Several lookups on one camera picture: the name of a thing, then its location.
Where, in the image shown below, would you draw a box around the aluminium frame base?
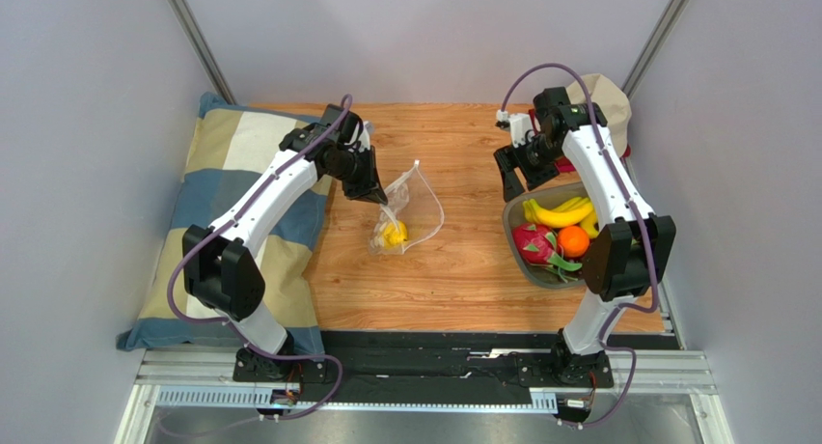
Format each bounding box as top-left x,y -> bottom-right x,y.
116,347 -> 733,443

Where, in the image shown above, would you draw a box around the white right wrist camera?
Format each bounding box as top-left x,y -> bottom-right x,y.
496,109 -> 534,148

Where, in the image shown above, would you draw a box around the red folded cloth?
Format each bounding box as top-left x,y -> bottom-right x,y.
528,109 -> 631,173

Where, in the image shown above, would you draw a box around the beige bucket hat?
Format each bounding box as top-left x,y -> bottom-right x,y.
582,73 -> 632,158

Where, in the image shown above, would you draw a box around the clear polka-dot zip bag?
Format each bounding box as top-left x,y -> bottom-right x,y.
368,159 -> 445,255

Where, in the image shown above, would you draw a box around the blue beige checkered pillow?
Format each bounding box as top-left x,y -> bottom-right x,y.
116,93 -> 333,354

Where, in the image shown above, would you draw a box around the yellow banana bunch toy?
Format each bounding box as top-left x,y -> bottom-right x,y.
522,197 -> 594,231

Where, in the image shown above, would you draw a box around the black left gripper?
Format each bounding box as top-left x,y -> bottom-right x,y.
327,146 -> 388,206

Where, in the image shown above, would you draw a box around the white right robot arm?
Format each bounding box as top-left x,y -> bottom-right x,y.
494,87 -> 676,356

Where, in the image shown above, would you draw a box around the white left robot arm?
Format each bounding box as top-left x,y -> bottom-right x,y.
168,94 -> 388,361

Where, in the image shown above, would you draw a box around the yellow pear toy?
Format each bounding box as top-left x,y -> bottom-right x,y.
379,220 -> 409,249

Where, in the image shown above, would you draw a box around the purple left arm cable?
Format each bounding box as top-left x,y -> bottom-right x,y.
165,94 -> 354,423

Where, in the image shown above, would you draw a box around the orange fruit toy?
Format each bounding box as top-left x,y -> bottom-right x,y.
557,225 -> 590,259

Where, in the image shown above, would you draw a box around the black table front rail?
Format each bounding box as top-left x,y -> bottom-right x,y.
321,330 -> 563,405

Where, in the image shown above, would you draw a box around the red dragon fruit toy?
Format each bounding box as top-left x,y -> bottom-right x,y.
511,223 -> 582,283

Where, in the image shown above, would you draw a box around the clear grey plastic tray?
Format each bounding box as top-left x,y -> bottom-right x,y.
501,181 -> 644,291

